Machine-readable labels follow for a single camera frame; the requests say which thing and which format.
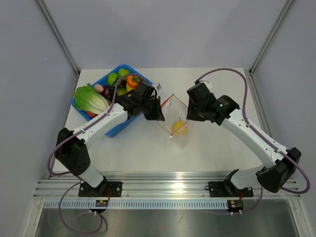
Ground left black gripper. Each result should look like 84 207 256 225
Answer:
141 96 165 121

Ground clear zip top bag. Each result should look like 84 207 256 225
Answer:
158 94 189 149

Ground yellow lemon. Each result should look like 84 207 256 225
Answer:
171 120 187 137

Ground green lettuce head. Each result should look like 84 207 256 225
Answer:
74 83 109 115

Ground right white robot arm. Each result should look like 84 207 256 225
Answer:
187 83 301 196

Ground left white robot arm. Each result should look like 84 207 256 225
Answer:
54 81 165 197

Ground yellow pepper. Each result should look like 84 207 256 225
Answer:
126 84 134 92

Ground green yellow mango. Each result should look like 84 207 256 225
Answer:
116 86 127 96

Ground dark grape bunch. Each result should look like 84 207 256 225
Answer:
107 86 116 101

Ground purple onion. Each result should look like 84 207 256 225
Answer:
101 86 110 99

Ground pink egg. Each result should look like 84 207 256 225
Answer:
94 84 104 93

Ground peach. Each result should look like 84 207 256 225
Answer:
85 111 97 119

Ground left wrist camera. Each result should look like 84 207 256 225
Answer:
152 83 161 93

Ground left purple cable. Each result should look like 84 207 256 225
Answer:
46 73 158 234

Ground right frame post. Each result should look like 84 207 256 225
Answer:
249 0 296 76

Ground frame post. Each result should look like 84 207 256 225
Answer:
249 0 296 76
35 0 80 78

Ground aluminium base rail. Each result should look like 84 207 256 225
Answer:
33 171 301 200

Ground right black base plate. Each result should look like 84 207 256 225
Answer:
204 181 254 198

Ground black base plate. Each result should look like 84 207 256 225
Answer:
78 181 122 198
204 181 254 198

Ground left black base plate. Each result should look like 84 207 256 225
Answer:
78 181 122 198

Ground white slotted cable duct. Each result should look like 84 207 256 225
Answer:
43 199 228 210

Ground left frame post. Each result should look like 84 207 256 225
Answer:
35 0 80 78

